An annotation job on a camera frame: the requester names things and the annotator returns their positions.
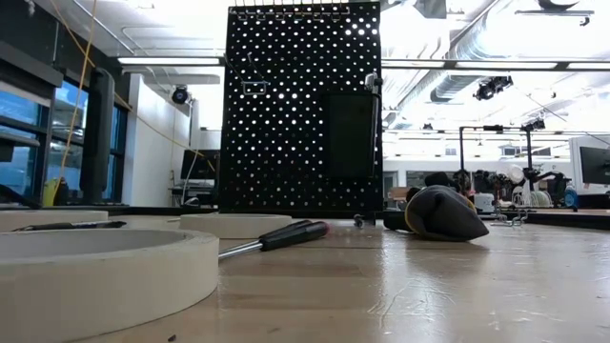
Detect black metal pegboard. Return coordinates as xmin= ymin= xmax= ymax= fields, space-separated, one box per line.
xmin=217 ymin=0 xmax=385 ymax=229

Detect black screwdriver with red cap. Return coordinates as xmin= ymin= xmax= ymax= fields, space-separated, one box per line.
xmin=217 ymin=219 xmax=332 ymax=261

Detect white masking tape roll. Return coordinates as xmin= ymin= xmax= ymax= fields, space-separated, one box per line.
xmin=0 ymin=209 xmax=111 ymax=233
xmin=178 ymin=212 xmax=294 ymax=240
xmin=0 ymin=227 xmax=221 ymax=343

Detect black and grey work glove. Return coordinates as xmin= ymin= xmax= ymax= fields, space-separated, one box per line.
xmin=382 ymin=184 xmax=491 ymax=242

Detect black pegboard bin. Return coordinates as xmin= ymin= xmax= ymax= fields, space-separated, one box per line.
xmin=325 ymin=89 xmax=383 ymax=181

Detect black computer monitor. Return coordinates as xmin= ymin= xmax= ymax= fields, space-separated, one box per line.
xmin=579 ymin=146 xmax=610 ymax=187
xmin=179 ymin=148 xmax=222 ymax=182

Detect long ceiling light bar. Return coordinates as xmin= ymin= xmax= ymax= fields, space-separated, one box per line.
xmin=380 ymin=59 xmax=610 ymax=72
xmin=116 ymin=55 xmax=223 ymax=68

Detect white box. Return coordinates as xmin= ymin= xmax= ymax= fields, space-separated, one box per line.
xmin=473 ymin=192 xmax=498 ymax=213

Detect black ceiling spotlight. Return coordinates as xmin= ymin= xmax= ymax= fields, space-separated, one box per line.
xmin=472 ymin=74 xmax=516 ymax=102

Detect black vertical column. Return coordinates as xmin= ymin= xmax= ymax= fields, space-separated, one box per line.
xmin=79 ymin=66 xmax=117 ymax=205

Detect white filament spools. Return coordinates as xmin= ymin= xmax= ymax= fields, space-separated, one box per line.
xmin=512 ymin=187 xmax=555 ymax=209

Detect black pen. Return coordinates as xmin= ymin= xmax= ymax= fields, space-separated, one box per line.
xmin=11 ymin=219 xmax=128 ymax=233

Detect yellow container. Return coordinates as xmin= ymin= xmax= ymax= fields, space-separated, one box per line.
xmin=42 ymin=176 xmax=69 ymax=208

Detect blue bottle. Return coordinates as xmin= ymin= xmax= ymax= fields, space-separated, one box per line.
xmin=563 ymin=184 xmax=580 ymax=212

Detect black ceiling fixture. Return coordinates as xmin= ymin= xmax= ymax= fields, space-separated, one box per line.
xmin=514 ymin=0 xmax=597 ymax=28

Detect long double wire peg hook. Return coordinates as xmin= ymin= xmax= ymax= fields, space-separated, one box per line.
xmin=222 ymin=50 xmax=271 ymax=97

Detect round black wall camera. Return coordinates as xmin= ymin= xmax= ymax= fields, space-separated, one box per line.
xmin=170 ymin=84 xmax=193 ymax=107

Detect silver wire hook rack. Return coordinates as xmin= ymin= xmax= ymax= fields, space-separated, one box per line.
xmin=227 ymin=0 xmax=353 ymax=23

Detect silver ceiling duct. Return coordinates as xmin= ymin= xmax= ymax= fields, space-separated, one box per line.
xmin=428 ymin=71 xmax=483 ymax=105

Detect loose silver wire hook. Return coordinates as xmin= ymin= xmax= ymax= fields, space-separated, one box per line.
xmin=490 ymin=206 xmax=531 ymax=228

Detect window with black frame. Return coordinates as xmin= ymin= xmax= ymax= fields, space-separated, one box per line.
xmin=0 ymin=42 xmax=130 ymax=207

